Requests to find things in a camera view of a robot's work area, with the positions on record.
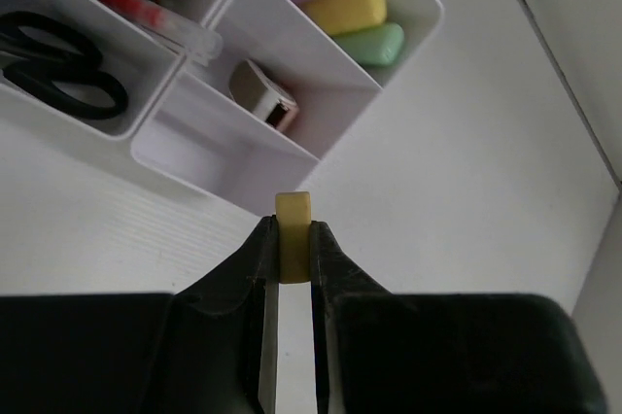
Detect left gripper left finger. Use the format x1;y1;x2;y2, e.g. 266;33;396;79
172;217;279;413

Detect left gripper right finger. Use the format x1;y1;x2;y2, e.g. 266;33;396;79
309;222;388;413

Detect yellow eraser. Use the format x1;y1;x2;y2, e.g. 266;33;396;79
275;191;312;284

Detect green highlighter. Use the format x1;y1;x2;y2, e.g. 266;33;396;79
333;22;405;67

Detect red gel pen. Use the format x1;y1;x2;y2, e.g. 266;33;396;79
97;0;224;66

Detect yellow highlighter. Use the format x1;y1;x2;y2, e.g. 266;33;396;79
301;0;388;36

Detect black handled scissors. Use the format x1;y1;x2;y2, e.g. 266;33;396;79
1;11;129;121

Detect white compartment organizer box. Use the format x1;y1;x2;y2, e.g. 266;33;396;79
1;0;443;216

